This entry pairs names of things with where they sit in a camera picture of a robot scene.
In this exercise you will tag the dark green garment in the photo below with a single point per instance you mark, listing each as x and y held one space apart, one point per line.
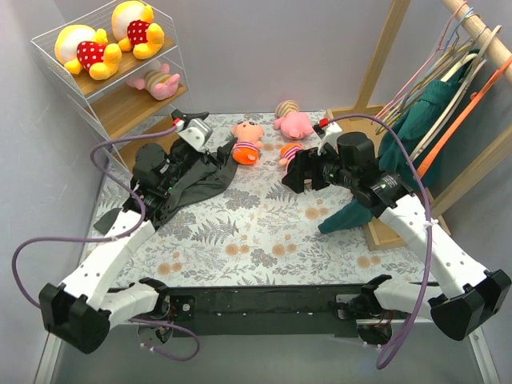
410 129

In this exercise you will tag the orange plastic hanger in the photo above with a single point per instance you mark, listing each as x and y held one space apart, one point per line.
475 99

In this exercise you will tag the pink frog plush striped shirt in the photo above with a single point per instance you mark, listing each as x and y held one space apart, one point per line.
156 78

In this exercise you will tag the small orange striped plush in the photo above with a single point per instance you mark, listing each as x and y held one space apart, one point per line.
288 153

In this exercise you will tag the yellow bear plush polka shirt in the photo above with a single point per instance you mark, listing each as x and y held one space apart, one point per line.
134 29

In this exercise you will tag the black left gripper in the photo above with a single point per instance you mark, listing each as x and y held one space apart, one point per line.
209 156

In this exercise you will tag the floral table mat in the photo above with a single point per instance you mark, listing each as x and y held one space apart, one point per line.
259 232

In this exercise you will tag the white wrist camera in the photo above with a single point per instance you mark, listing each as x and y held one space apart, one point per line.
329 133
195 132

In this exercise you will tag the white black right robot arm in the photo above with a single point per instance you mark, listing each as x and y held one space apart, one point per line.
466 293

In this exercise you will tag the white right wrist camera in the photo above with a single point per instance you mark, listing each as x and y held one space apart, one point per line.
329 133

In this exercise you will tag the wooden clothes rack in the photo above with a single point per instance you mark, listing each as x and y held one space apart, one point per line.
498 150

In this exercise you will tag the peach doll plush striped shirt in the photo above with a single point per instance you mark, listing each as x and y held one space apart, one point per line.
248 142

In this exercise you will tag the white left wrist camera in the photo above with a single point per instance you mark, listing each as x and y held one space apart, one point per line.
195 132

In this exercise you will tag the pink pig plush striped hat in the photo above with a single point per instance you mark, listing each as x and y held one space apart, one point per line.
292 123

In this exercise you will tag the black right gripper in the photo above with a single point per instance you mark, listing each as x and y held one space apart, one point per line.
303 170

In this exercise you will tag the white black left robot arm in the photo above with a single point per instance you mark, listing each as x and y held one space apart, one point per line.
151 187

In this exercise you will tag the dark grey cloth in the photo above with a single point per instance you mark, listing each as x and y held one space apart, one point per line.
202 182

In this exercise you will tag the white wire wooden shelf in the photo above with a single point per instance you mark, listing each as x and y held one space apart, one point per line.
111 107

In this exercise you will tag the orange bear plush polka shirt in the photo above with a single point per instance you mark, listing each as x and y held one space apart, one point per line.
80 47

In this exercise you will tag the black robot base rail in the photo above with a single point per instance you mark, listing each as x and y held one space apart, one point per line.
245 310

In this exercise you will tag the pink wire hanger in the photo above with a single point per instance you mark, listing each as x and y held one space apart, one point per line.
401 93

